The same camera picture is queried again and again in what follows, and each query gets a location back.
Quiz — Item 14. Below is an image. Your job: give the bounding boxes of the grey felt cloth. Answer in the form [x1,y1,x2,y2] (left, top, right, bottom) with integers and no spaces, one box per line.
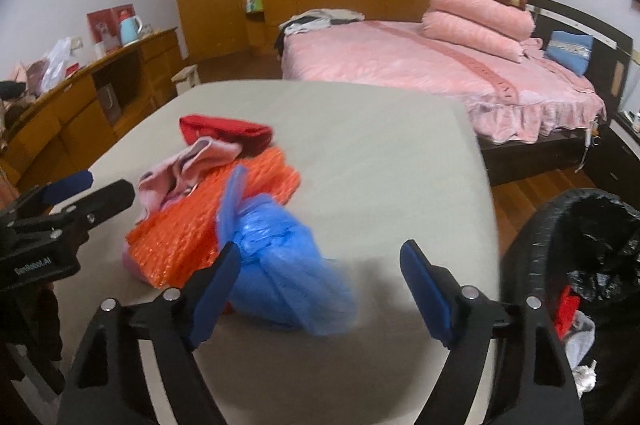
[564,310,597,368]

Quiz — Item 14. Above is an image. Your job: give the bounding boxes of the pile of clothes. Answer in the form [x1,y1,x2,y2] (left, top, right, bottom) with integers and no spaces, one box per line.
[272,8,366,56]

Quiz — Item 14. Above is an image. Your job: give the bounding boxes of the blue plastic shoe cover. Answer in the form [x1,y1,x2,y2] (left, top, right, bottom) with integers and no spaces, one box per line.
[215,164,359,337]

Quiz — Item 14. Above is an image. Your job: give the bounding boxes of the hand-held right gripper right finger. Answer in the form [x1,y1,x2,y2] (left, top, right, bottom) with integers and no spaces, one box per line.
[399,240,586,425]

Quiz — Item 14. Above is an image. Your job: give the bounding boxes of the orange foam mesh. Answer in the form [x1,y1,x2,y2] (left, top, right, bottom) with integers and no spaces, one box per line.
[125,148,302,289]

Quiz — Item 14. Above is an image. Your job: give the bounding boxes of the dark cloth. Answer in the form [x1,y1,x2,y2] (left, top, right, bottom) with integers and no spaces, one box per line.
[0,285,66,398]

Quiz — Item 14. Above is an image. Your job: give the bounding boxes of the teal kettle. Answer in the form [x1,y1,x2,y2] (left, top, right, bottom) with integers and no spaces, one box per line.
[119,16,144,46]

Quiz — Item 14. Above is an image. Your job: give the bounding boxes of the red fleece cloth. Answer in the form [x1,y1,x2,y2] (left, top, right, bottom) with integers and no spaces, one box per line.
[179,115,274,157]
[554,285,582,341]

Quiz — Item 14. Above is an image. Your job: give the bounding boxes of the folded pink blanket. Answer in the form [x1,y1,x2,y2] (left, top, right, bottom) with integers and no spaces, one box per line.
[420,10,531,63]

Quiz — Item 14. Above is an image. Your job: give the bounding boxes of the white charger cable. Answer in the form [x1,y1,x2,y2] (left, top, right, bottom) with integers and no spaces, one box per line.
[575,120,601,176]

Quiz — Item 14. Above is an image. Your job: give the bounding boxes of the dark wooden bed frame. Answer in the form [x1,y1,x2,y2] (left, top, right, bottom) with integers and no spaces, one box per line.
[479,0,637,187]

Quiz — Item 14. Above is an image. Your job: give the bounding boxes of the stacked pink pillows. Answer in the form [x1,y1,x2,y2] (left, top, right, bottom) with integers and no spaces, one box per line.
[422,0,537,41]

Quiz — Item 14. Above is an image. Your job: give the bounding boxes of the white tissue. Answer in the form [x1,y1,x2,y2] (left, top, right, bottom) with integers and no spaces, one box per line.
[571,359,599,398]

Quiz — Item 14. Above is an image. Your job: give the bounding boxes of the dark nightstand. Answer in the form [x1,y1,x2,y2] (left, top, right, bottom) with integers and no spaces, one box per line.
[585,108,640,206]

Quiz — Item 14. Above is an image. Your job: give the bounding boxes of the wooden door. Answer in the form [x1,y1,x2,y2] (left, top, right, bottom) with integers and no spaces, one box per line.
[170,0,251,61]

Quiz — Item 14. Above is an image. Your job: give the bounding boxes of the clear plastic bag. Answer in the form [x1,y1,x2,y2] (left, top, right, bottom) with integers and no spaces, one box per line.
[40,38,72,93]

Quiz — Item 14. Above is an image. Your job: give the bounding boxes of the pink bed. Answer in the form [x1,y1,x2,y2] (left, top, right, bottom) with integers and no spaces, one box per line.
[280,19,608,143]

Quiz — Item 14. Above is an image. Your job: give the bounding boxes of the blue cushion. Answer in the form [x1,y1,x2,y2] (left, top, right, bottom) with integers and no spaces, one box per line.
[544,30,596,77]

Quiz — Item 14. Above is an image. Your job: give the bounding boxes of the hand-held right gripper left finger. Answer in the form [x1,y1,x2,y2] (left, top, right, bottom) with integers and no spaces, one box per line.
[57,241,243,425]

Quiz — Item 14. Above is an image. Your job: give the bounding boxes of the wooden sideboard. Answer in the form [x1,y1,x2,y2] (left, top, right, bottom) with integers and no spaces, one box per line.
[0,28,183,191]

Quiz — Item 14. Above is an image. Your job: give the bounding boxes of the black trash bin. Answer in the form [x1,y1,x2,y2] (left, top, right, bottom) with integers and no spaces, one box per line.
[500,188,640,425]

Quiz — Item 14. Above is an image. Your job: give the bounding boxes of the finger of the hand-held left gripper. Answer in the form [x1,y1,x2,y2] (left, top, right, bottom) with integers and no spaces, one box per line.
[47,179,137,236]
[12,170,95,218]

